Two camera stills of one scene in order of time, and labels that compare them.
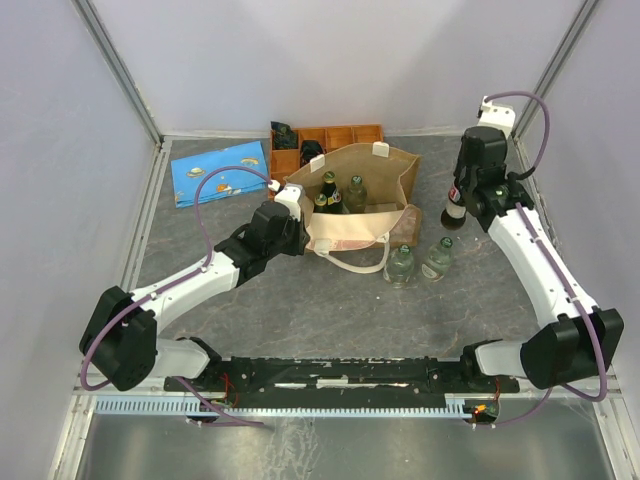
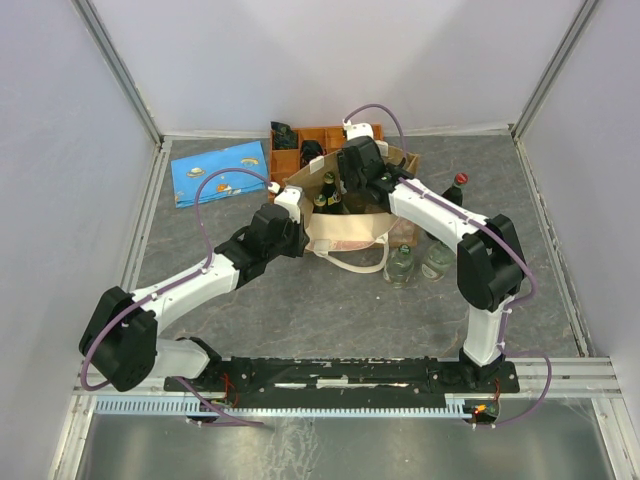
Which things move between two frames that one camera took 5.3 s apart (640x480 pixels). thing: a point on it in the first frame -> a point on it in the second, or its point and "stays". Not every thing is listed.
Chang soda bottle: (439, 259) stays
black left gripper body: (291, 243) stays
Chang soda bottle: (356, 196) stays
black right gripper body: (460, 171) -> (349, 178)
